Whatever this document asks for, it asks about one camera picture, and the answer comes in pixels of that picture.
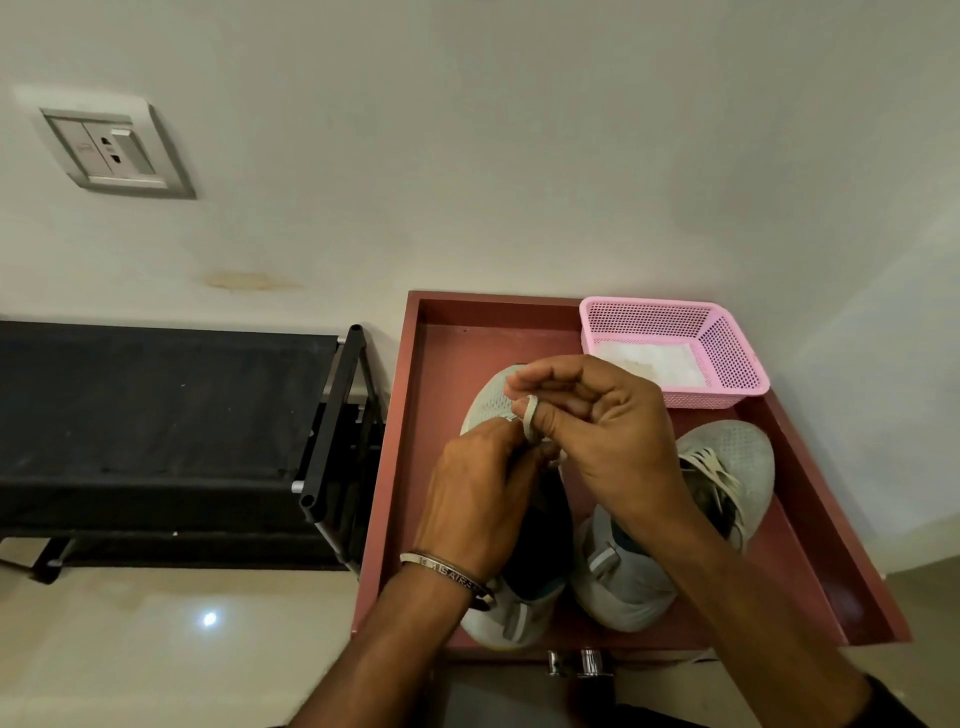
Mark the person's right hand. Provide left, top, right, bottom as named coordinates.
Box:
left=503, top=353, right=721, bottom=564

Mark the person's left hand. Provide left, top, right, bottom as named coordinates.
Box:
left=412, top=416, right=560, bottom=586

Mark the grey sneaker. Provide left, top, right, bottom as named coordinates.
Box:
left=458, top=365, right=575, bottom=652
left=571, top=419, right=777, bottom=634

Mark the reddish-brown side table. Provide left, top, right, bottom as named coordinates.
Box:
left=350, top=290, right=914, bottom=665

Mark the black shoe rack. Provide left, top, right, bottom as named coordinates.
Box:
left=0, top=320, right=388, bottom=585

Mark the person's left forearm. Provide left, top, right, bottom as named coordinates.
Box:
left=288, top=562, right=489, bottom=728

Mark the stack of white wipes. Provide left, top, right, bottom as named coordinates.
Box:
left=594, top=341, right=708, bottom=390

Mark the pink plastic basket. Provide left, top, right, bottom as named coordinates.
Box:
left=578, top=296, right=772, bottom=411

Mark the silver bracelet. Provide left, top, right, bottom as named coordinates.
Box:
left=398, top=552, right=499, bottom=613

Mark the white wall socket plate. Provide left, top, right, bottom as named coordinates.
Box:
left=11, top=84, right=198, bottom=201

